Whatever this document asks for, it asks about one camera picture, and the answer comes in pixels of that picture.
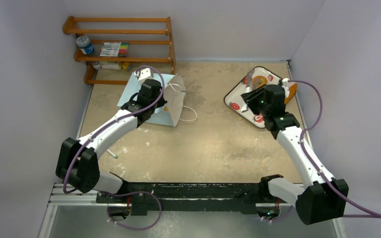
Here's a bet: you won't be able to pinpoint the light blue paper bag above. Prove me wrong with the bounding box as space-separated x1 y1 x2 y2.
117 72 198 127

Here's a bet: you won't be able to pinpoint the orange fake bread ring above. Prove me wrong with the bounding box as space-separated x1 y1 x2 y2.
252 75 270 90

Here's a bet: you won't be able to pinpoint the metal tongs with white handle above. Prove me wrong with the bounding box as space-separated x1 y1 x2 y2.
241 69 254 113

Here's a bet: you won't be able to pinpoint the white orange fake bread slice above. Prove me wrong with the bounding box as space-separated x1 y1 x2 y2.
284 82 298 104

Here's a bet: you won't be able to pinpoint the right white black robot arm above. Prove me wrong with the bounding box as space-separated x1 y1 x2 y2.
241 85 349 225

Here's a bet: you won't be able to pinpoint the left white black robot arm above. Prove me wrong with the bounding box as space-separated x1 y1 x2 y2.
56 79 166 203

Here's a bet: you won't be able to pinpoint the white strawberry print tray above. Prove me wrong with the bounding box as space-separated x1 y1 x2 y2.
224 66 282 129

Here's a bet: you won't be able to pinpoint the small yellow block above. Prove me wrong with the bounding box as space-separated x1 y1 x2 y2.
121 62 133 71

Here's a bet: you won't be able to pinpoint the small white box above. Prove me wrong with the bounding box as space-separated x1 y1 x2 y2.
100 61 122 70

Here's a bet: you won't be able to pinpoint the box of coloured markers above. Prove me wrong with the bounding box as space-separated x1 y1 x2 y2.
99 42 129 57

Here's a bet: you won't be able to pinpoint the orange wooden shelf rack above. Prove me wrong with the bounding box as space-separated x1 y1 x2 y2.
63 16 176 85

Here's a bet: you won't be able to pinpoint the green capped white marker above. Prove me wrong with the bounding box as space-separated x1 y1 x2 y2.
107 150 118 159

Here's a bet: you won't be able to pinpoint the blue lidded jar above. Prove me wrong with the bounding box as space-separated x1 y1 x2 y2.
76 35 95 55

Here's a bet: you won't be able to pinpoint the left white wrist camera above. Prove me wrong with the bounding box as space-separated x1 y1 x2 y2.
134 67 153 84

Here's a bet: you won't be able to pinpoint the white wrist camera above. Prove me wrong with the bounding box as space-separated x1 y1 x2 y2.
280 78 292 88
134 67 153 84

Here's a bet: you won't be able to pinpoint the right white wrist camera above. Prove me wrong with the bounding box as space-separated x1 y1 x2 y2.
280 78 292 88

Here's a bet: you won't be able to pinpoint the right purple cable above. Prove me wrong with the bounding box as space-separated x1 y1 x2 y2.
262 79 381 224

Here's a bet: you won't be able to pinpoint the purple cable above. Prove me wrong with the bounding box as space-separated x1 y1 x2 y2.
262 79 381 224
62 65 166 231

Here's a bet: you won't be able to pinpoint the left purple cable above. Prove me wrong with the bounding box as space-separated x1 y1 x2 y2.
62 65 166 231

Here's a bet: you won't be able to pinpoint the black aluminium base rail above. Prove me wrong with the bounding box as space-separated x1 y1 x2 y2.
47 182 339 218

